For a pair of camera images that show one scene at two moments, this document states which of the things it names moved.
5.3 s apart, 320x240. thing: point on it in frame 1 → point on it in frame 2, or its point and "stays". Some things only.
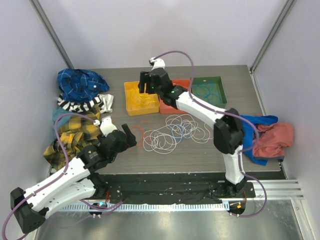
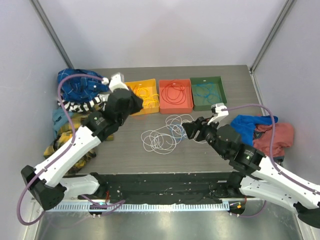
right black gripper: [144, 78] → [191, 128]
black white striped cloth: [103, 101] stays
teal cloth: [63, 121] stays
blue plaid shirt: [78, 85] stays
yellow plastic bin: [137, 103] stays
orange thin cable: [142, 131] → [140, 117]
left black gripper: [130, 141] → [138, 102]
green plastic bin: [210, 89] stays
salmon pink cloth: [273, 142] stays
